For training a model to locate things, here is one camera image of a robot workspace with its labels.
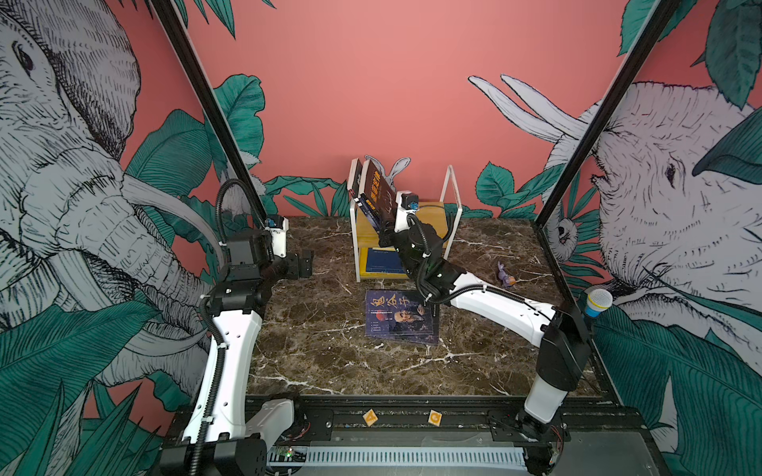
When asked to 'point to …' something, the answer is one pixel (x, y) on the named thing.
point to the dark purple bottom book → (402, 315)
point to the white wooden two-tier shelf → (444, 214)
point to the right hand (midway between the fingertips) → (381, 204)
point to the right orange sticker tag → (435, 417)
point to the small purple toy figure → (508, 281)
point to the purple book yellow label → (370, 209)
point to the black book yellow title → (379, 192)
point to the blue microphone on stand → (597, 300)
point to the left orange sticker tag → (370, 417)
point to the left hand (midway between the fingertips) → (295, 247)
